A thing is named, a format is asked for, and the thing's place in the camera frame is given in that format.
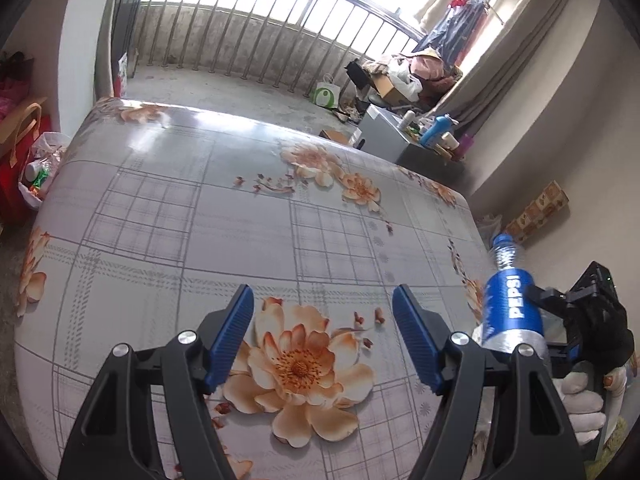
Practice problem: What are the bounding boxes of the blue pepsi bottle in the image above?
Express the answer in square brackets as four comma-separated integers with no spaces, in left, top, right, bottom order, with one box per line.
[480,233,549,362]

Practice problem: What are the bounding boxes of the right hand white glove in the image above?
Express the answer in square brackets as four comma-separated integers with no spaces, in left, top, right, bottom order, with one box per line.
[553,366,627,445]

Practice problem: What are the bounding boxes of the rolled patterned floor mat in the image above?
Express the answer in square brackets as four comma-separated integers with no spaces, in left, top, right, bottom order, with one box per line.
[503,180,570,243]

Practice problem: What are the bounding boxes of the floral plaid bed sheet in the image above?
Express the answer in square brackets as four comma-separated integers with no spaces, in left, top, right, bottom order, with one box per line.
[15,100,489,479]

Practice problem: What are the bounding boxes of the white plastic bag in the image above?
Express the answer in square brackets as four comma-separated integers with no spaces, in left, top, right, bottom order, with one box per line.
[475,214,502,249]

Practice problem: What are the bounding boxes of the small brown wooden stool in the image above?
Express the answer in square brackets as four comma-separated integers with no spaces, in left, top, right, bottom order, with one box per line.
[319,129,349,145]

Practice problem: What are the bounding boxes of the dark grey bedside cabinet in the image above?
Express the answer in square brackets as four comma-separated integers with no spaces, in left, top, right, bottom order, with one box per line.
[348,104,464,191]

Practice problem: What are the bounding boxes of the blue detergent bottle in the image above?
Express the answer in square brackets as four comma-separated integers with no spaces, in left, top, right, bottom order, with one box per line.
[419,114,459,148]

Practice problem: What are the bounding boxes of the white green shopping bag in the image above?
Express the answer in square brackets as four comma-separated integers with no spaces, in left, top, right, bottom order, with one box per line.
[311,74,341,110]

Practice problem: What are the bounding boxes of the grey curtain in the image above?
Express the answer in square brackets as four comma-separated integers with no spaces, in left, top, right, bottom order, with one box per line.
[428,0,600,136]

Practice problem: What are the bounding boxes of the cardboard box with clutter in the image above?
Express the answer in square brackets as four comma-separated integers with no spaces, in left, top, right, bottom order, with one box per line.
[344,58,422,107]

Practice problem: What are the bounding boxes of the metal balcony railing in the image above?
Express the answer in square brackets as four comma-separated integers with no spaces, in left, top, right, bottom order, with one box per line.
[132,0,420,96]

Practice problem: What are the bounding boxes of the hanging blue clothes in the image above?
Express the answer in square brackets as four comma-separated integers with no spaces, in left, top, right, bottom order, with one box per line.
[423,0,489,65]

